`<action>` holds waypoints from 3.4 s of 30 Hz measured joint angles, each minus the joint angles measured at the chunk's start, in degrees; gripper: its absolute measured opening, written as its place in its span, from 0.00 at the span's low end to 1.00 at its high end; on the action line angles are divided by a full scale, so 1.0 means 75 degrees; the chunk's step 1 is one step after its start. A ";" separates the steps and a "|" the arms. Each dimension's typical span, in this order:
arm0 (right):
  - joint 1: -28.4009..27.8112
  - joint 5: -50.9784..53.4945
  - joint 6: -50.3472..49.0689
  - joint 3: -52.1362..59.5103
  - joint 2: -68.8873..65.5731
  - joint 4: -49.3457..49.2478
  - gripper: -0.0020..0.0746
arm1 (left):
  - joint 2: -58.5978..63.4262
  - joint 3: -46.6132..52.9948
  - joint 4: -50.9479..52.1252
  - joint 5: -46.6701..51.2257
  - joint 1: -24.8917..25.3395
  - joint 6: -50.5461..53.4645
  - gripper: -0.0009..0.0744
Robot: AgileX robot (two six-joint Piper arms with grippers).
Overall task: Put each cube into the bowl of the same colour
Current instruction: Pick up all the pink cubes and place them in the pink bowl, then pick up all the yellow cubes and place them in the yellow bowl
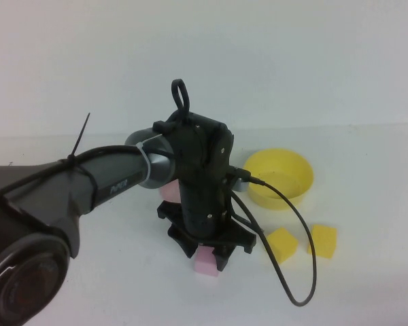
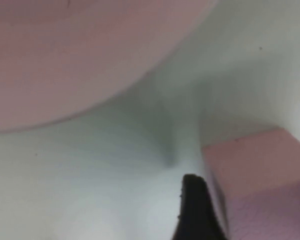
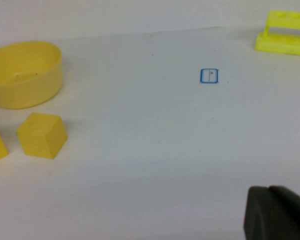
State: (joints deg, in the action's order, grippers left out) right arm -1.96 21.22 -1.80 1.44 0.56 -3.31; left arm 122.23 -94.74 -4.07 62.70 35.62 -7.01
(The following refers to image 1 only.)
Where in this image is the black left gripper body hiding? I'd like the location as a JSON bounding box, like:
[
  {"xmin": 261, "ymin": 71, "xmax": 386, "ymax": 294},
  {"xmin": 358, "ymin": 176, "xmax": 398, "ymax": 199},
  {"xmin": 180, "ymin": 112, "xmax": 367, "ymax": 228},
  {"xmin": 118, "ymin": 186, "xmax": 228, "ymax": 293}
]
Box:
[{"xmin": 157, "ymin": 175, "xmax": 258, "ymax": 255}]

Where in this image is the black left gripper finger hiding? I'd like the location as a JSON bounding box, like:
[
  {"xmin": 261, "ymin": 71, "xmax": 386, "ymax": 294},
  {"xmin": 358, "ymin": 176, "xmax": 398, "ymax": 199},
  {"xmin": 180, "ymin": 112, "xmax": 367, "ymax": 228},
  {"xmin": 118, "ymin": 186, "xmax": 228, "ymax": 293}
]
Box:
[
  {"xmin": 214, "ymin": 246, "xmax": 231, "ymax": 273},
  {"xmin": 181, "ymin": 242, "xmax": 201, "ymax": 261}
]

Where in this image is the pink foam cube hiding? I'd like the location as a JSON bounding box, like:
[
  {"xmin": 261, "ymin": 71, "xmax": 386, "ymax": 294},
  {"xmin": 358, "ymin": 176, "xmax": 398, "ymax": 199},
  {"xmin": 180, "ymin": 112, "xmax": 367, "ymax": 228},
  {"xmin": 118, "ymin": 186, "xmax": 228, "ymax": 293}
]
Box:
[{"xmin": 193, "ymin": 247, "xmax": 220, "ymax": 277}]

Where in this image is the yellow foam cube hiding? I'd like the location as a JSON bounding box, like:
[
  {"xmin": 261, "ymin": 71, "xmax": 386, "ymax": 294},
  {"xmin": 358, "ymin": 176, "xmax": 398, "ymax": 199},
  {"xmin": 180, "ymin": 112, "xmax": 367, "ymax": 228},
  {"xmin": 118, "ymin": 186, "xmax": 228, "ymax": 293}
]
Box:
[
  {"xmin": 307, "ymin": 223, "xmax": 338, "ymax": 261},
  {"xmin": 265, "ymin": 227, "xmax": 299, "ymax": 266}
]

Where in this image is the pale pink round bowl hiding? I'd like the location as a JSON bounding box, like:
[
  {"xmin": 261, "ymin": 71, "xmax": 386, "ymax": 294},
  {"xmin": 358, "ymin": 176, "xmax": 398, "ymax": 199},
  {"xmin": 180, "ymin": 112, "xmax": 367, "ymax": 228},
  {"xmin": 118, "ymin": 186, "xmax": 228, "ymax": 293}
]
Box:
[{"xmin": 158, "ymin": 181, "xmax": 182, "ymax": 209}]

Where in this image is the yellow round bowl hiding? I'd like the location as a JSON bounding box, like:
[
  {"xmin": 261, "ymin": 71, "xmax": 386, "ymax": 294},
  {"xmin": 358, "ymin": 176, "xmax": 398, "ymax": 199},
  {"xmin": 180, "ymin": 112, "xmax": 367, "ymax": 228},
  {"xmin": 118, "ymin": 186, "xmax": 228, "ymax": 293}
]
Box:
[{"xmin": 243, "ymin": 147, "xmax": 315, "ymax": 211}]

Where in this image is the white zip tie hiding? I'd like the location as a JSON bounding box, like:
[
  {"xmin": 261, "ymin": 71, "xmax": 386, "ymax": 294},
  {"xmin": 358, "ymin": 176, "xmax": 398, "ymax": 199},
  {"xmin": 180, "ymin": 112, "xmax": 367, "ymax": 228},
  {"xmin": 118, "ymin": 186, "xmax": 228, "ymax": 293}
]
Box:
[{"xmin": 135, "ymin": 133, "xmax": 165, "ymax": 185}]

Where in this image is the black zip tie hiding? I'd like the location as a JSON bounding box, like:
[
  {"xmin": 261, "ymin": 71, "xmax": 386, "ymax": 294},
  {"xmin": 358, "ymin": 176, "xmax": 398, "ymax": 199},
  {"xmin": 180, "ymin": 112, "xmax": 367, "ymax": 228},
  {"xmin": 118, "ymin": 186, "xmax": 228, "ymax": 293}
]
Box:
[{"xmin": 66, "ymin": 112, "xmax": 100, "ymax": 212}]

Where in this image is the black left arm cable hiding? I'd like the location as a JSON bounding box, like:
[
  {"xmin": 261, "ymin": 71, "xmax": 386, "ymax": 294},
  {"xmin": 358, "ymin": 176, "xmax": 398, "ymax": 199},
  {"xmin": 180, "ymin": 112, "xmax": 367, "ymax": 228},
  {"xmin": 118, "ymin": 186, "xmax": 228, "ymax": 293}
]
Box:
[{"xmin": 0, "ymin": 78, "xmax": 193, "ymax": 206}]

